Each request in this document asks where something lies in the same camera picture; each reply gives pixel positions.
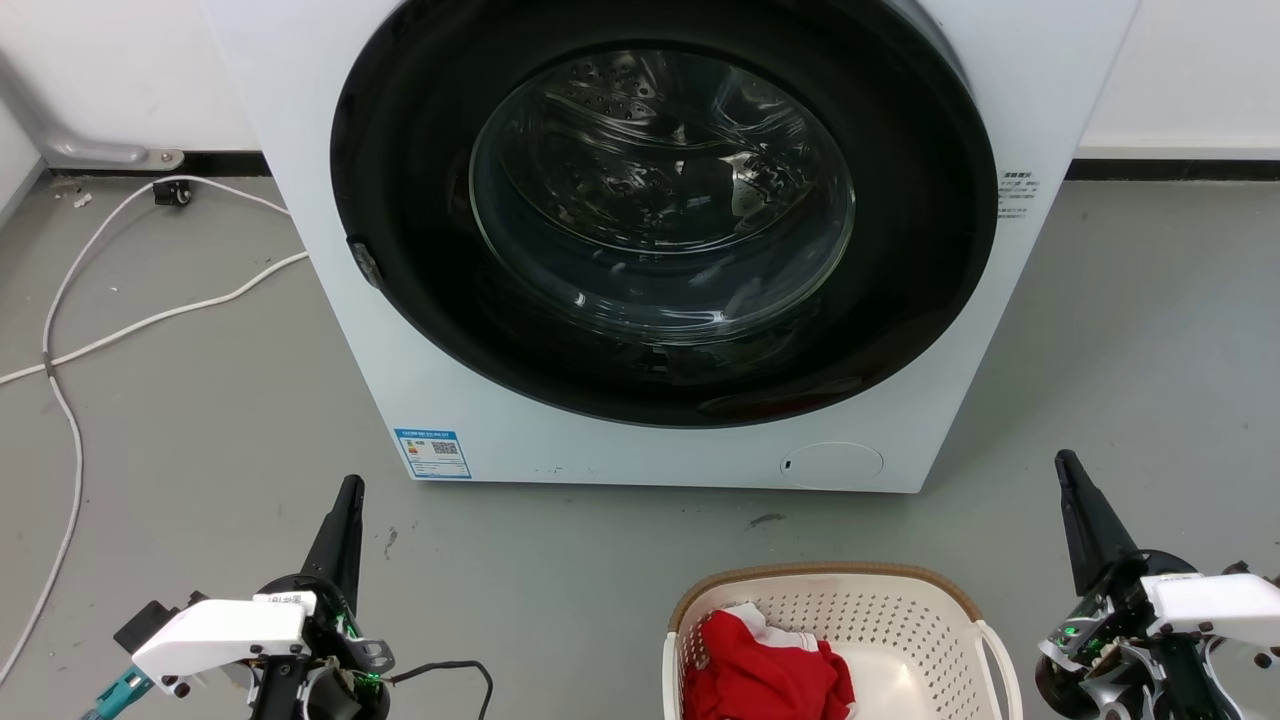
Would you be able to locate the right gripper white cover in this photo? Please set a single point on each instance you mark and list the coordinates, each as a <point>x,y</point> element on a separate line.
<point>1190,610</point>

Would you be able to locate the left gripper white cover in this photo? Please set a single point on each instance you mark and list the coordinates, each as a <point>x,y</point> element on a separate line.
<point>220,630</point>

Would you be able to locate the cream perforated laundry basket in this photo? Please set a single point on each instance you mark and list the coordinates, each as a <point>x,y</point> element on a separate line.
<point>900,620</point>

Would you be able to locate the blue energy label sticker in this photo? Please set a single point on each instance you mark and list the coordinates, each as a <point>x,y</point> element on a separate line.
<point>433,453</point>

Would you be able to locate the round white filter cover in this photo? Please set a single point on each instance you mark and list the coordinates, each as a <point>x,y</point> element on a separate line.
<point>832,465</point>

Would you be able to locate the black round washer door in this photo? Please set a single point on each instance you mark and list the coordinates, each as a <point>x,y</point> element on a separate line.
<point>430,300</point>

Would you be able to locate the grey door latch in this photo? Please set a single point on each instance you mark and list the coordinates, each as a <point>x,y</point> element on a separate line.
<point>365,262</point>

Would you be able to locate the white garment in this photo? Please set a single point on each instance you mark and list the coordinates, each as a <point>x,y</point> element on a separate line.
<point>775,632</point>

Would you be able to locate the small printed text label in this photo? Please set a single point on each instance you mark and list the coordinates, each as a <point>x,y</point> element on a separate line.
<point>1016,194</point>

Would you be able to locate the red garment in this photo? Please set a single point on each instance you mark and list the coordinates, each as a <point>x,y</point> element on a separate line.
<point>760,675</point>

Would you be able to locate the small black caster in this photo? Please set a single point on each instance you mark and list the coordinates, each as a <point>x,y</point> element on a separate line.
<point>173,193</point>

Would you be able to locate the white front-load washing machine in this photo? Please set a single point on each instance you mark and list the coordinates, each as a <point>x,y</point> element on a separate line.
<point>300,120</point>

